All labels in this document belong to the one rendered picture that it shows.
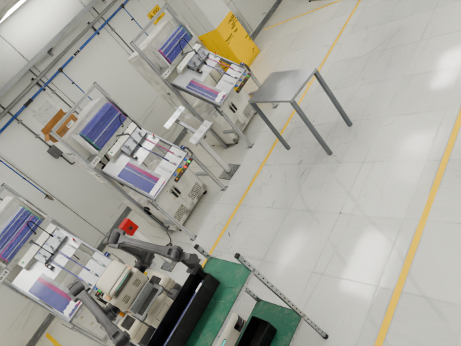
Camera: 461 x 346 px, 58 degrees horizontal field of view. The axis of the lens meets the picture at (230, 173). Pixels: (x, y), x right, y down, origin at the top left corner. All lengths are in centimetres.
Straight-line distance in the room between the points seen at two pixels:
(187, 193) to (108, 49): 271
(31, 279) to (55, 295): 30
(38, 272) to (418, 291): 345
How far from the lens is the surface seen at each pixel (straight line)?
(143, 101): 689
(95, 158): 486
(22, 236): 464
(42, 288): 461
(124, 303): 300
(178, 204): 517
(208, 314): 265
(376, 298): 327
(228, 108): 570
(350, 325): 326
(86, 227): 645
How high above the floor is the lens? 265
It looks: 29 degrees down
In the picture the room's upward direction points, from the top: 43 degrees counter-clockwise
